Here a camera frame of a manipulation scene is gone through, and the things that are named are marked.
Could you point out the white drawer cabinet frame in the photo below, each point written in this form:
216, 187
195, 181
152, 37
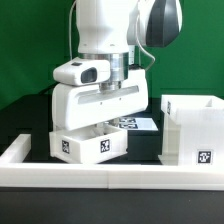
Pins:
193, 130

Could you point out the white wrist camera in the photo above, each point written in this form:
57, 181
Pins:
79, 72

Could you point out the white front drawer box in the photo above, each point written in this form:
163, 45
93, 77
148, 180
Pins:
89, 145

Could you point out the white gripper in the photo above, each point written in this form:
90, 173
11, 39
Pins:
78, 107

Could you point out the white L-shaped fence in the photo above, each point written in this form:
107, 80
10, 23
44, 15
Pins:
15, 172

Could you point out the marker sheet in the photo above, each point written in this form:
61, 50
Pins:
137, 123

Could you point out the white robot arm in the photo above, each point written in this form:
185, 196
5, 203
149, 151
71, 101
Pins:
100, 84

